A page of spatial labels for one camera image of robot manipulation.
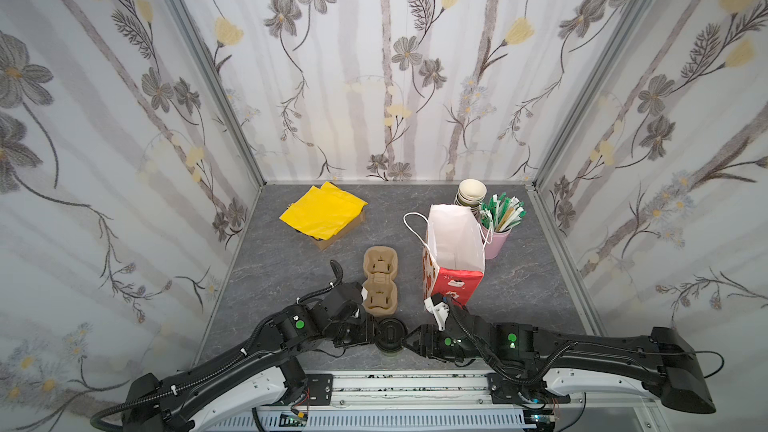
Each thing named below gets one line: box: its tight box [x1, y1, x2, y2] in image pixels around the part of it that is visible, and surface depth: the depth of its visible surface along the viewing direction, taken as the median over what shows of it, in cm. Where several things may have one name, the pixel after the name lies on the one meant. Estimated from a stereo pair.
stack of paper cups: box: [454, 178, 487, 217], surface depth 96 cm
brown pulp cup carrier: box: [362, 246, 398, 316], surface depth 88 cm
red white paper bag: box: [422, 205, 485, 307], surface depth 78 cm
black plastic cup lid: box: [375, 317, 408, 352], surface depth 73 cm
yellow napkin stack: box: [279, 181, 368, 241], surface depth 107 cm
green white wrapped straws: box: [480, 192, 527, 236], surface depth 90 cm
